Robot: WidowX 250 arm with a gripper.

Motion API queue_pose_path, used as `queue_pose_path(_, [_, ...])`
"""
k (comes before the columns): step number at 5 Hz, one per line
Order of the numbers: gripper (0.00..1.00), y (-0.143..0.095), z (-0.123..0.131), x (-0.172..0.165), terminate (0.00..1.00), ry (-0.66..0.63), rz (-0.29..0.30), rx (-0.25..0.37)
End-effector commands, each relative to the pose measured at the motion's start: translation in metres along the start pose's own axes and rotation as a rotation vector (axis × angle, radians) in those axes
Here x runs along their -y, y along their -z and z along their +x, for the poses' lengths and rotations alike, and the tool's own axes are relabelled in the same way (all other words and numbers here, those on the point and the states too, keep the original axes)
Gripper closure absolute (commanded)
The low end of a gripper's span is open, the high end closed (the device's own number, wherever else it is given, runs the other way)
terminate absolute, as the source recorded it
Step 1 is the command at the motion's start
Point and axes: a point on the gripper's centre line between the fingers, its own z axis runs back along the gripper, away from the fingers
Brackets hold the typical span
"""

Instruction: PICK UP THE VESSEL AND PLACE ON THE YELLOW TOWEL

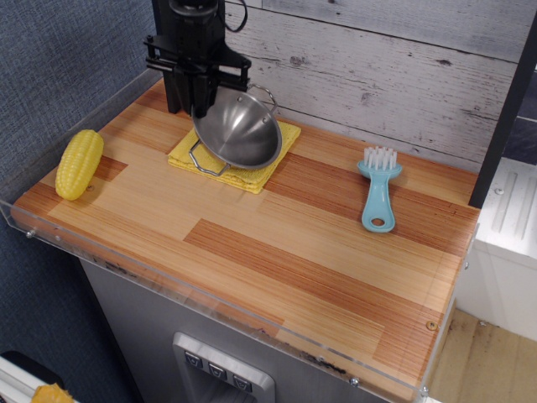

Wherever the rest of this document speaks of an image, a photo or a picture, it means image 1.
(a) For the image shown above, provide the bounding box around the black vertical post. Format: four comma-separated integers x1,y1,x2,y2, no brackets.
468,16,536,208

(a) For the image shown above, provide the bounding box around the yellow object bottom left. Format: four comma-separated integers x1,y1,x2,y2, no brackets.
30,384,75,403

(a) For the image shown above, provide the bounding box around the steel bowl with wire handles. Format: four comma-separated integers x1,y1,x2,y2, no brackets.
189,84,283,176

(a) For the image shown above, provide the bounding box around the clear acrylic table guard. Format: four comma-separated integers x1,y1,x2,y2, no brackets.
1,83,478,391

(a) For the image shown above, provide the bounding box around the folded yellow towel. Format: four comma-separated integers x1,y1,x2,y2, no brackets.
168,121,301,194

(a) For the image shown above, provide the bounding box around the grey toy fridge cabinet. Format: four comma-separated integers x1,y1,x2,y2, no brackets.
81,259,427,402

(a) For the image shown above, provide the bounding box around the silver dispenser button panel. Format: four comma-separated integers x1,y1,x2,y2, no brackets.
173,332,276,402

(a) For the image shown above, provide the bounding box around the yellow plastic corn cob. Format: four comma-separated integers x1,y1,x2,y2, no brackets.
55,129,104,201

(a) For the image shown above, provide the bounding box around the white toy appliance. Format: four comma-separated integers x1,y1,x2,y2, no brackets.
455,158,536,340

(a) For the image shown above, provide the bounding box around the black cable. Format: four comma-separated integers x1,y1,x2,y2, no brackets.
224,0,249,33

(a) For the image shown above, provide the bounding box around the light blue dish brush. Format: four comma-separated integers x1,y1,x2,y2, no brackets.
357,146,402,233

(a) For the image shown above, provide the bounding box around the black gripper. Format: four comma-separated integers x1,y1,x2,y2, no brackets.
144,1,252,118

